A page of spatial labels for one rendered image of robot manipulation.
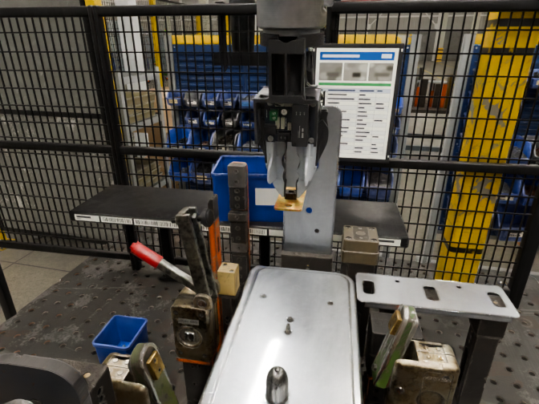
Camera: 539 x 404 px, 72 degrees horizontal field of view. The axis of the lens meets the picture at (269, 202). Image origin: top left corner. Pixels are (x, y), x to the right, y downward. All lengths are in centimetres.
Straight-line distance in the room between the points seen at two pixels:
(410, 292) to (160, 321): 73
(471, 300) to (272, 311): 38
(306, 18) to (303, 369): 48
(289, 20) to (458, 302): 61
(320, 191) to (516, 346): 72
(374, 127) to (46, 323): 109
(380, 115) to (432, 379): 68
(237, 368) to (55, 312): 83
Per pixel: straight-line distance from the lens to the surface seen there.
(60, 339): 124
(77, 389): 41
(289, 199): 53
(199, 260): 61
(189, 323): 68
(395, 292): 80
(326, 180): 81
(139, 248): 65
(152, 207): 110
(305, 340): 66
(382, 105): 106
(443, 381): 62
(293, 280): 79
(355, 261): 86
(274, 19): 42
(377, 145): 108
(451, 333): 123
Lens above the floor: 145
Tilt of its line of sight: 23 degrees down
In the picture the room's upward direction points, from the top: straight up
